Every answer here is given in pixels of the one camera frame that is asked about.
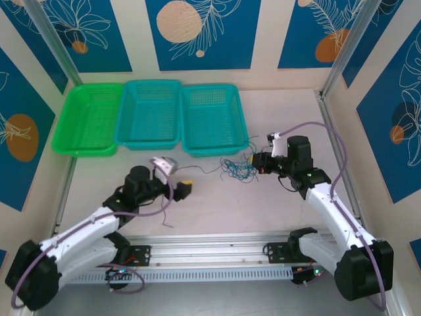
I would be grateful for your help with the teal plastic basket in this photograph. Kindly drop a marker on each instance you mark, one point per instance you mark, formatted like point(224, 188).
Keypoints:
point(148, 115)
point(212, 121)

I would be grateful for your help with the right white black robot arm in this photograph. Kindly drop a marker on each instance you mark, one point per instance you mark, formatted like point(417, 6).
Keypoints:
point(329, 204)

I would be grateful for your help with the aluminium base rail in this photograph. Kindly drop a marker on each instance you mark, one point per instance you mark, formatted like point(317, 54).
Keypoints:
point(213, 247)

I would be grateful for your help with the green plastic basket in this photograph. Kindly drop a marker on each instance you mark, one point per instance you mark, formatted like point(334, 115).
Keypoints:
point(87, 121)

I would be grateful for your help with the aluminium frame post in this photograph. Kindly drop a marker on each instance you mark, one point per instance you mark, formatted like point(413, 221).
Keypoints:
point(52, 39)
point(352, 46)

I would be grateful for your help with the aluminium side rail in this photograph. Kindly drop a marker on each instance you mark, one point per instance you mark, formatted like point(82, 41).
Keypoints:
point(332, 131)
point(64, 197)

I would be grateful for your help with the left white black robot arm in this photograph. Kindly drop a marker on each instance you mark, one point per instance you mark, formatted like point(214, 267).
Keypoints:
point(82, 230)

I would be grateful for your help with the black controller board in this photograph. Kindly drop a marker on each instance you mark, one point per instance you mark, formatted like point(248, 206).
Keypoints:
point(116, 273)
point(306, 277)

